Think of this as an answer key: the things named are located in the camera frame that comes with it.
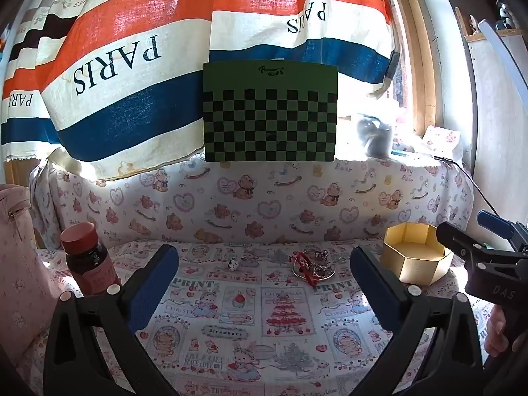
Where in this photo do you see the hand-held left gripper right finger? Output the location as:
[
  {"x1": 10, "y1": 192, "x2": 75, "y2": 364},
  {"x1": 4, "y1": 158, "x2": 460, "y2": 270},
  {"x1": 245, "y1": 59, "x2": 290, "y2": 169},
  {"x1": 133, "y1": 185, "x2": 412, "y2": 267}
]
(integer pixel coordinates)
[{"x1": 350, "y1": 245, "x2": 484, "y2": 396}]

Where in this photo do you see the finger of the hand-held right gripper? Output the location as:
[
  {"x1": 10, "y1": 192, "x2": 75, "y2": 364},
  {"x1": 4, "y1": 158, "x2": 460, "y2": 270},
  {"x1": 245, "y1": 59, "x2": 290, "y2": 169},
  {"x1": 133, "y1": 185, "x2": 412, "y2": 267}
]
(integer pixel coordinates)
[
  {"x1": 436, "y1": 221, "x2": 498, "y2": 265},
  {"x1": 477, "y1": 210, "x2": 528, "y2": 253}
]

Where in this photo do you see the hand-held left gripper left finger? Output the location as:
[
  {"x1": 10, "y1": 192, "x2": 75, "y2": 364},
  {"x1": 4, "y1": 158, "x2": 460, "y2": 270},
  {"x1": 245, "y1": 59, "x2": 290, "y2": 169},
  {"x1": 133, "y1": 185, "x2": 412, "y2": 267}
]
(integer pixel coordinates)
[{"x1": 43, "y1": 244, "x2": 179, "y2": 396}]

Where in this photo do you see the gold octagonal box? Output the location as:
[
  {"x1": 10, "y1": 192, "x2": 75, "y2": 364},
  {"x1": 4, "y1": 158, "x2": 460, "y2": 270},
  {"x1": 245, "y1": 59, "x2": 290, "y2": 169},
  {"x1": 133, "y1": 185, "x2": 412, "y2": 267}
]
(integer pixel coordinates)
[{"x1": 379, "y1": 221, "x2": 453, "y2": 285}]

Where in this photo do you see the gold bangle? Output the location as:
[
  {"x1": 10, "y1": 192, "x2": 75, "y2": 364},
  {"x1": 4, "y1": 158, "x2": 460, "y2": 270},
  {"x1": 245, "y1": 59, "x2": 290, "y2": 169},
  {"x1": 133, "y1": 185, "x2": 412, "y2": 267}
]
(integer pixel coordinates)
[{"x1": 291, "y1": 262, "x2": 336, "y2": 283}]

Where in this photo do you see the red cord bracelet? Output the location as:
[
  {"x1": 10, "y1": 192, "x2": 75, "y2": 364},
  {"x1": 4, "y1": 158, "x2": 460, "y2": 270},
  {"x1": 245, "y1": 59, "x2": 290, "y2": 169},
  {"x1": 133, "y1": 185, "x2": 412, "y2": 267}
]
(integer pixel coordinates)
[{"x1": 293, "y1": 251, "x2": 327, "y2": 286}]

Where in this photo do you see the person's right hand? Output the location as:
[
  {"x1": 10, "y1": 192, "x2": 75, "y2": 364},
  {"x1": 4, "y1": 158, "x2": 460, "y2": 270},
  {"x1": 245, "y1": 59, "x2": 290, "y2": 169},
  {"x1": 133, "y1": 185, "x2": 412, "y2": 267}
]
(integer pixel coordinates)
[{"x1": 484, "y1": 305, "x2": 517, "y2": 357}]

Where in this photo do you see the brown bottle with red cap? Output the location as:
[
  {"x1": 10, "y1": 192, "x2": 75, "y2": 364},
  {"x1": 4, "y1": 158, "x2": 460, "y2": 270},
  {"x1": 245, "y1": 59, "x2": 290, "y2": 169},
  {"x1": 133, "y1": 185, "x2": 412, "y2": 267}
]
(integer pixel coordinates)
[{"x1": 60, "y1": 222, "x2": 123, "y2": 296}]

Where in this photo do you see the folded bear print cloth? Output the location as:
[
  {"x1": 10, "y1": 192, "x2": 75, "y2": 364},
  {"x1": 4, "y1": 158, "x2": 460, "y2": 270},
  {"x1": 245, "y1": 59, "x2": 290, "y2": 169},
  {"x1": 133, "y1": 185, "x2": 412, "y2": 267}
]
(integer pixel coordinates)
[{"x1": 423, "y1": 125, "x2": 460, "y2": 154}]

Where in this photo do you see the white board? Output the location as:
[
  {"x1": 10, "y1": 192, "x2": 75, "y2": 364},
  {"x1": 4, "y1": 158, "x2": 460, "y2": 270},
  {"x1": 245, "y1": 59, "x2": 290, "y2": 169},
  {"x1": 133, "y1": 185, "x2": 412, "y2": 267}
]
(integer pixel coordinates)
[{"x1": 465, "y1": 20, "x2": 528, "y2": 219}]

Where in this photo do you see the cartoon print table cloth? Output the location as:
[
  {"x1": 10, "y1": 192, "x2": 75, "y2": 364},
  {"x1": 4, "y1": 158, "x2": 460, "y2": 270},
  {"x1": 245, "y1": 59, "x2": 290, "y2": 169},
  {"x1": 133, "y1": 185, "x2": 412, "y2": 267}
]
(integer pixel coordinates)
[{"x1": 33, "y1": 237, "x2": 498, "y2": 396}]

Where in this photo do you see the grey translucent container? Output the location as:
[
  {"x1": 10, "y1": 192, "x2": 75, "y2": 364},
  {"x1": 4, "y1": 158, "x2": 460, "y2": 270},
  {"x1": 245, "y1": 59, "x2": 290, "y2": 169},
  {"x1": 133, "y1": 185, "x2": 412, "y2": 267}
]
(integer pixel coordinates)
[{"x1": 356, "y1": 113, "x2": 395, "y2": 160}]

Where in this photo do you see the pink bag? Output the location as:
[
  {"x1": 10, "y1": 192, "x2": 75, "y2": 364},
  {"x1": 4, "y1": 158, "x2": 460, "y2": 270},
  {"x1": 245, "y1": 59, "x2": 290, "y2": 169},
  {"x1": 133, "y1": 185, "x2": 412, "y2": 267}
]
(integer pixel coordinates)
[{"x1": 0, "y1": 185, "x2": 81, "y2": 366}]

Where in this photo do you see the green checkered box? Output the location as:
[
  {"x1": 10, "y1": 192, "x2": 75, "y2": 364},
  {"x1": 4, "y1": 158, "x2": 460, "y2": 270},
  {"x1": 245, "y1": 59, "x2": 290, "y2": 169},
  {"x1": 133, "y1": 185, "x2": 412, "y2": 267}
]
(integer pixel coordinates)
[{"x1": 202, "y1": 61, "x2": 338, "y2": 163}]

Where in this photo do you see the orange blue striped curtain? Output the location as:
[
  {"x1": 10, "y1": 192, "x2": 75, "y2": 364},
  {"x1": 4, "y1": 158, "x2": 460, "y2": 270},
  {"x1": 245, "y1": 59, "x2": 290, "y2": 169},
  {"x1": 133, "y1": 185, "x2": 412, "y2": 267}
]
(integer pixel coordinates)
[{"x1": 0, "y1": 0, "x2": 402, "y2": 181}]

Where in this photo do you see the black cable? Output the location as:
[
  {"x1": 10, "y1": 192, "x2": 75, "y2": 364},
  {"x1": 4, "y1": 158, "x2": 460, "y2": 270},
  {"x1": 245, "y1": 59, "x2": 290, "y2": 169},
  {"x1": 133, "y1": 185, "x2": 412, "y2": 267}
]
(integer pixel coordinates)
[{"x1": 431, "y1": 156, "x2": 509, "y2": 220}]

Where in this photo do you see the wooden window frame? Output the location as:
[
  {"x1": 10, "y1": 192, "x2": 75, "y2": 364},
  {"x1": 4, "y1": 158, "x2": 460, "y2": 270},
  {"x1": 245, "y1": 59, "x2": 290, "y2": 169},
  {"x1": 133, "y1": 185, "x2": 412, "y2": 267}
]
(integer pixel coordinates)
[{"x1": 377, "y1": 0, "x2": 440, "y2": 138}]

